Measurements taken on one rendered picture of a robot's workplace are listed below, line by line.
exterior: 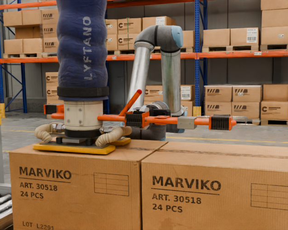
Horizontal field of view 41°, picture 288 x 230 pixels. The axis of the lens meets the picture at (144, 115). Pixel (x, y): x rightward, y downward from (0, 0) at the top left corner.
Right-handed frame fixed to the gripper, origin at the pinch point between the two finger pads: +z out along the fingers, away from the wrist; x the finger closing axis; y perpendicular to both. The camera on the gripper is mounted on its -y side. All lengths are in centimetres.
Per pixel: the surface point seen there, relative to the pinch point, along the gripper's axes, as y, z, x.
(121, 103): 338, -850, -80
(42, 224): 40, 17, -44
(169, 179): -16.4, 19.2, -19.4
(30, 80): 640, -864, -15
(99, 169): 12.2, 17.8, -17.7
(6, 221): 66, 7, -50
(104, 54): 16.3, 0.9, 27.6
